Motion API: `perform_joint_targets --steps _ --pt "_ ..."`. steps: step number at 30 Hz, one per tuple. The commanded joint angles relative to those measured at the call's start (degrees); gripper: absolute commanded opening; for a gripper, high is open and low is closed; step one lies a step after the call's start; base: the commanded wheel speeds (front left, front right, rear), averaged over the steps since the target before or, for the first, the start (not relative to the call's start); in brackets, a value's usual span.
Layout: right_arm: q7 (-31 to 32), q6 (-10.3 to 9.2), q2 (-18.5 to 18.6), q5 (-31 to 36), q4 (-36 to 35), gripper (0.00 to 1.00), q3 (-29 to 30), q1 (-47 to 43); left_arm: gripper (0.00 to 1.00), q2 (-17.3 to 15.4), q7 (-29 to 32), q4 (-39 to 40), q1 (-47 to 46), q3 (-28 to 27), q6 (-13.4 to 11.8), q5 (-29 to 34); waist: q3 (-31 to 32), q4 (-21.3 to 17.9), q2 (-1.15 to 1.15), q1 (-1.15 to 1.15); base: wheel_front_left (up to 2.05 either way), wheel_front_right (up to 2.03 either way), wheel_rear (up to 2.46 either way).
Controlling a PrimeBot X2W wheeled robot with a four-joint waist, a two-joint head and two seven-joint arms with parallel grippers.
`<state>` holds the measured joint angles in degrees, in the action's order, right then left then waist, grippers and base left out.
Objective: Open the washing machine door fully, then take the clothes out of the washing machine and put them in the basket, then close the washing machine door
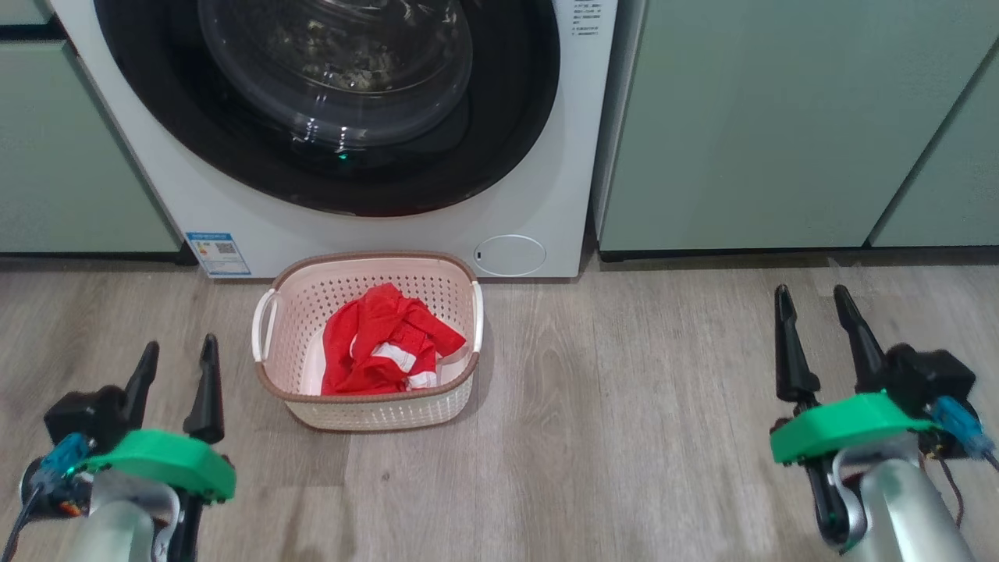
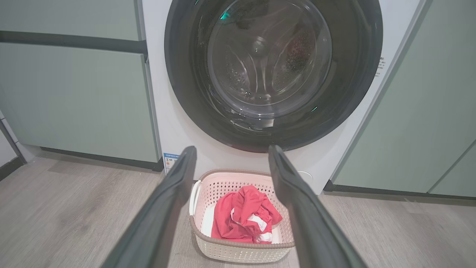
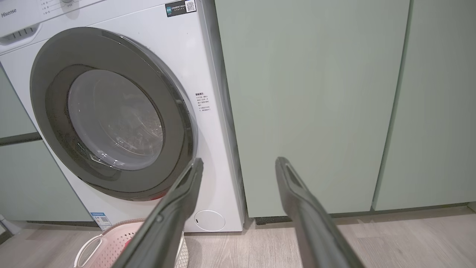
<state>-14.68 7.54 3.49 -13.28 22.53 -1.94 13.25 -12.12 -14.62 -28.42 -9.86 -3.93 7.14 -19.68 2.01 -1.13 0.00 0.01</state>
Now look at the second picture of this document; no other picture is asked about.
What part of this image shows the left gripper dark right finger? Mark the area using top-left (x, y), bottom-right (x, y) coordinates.
top-left (268, 145), bottom-right (367, 268)

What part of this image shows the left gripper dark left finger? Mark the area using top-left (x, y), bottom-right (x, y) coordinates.
top-left (100, 146), bottom-right (197, 268)

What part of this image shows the red and white garment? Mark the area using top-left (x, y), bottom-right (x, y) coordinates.
top-left (201, 185), bottom-right (283, 245)

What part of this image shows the black round washing machine door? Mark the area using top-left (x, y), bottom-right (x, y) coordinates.
top-left (164, 0), bottom-right (383, 153)

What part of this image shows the cream perforated laundry basket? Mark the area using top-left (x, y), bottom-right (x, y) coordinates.
top-left (189, 169), bottom-right (295, 264)

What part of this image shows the white front-load washing machine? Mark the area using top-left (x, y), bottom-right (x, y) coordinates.
top-left (141, 0), bottom-right (426, 196)

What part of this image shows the pale green cabinet door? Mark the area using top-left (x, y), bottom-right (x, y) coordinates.
top-left (428, 141), bottom-right (476, 198)
top-left (0, 42), bottom-right (161, 163)

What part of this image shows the blue energy label sticker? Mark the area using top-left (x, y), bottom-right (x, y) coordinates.
top-left (163, 152), bottom-right (181, 175)

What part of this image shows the dark cabinet plinth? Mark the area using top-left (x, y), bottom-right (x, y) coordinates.
top-left (40, 146), bottom-right (165, 172)
top-left (323, 180), bottom-right (476, 203)

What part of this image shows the large pale green cabinet panel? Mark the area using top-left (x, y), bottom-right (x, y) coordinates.
top-left (329, 0), bottom-right (476, 194)

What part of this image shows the pale green cabinet drawer front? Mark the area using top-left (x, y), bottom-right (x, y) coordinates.
top-left (0, 0), bottom-right (144, 41)

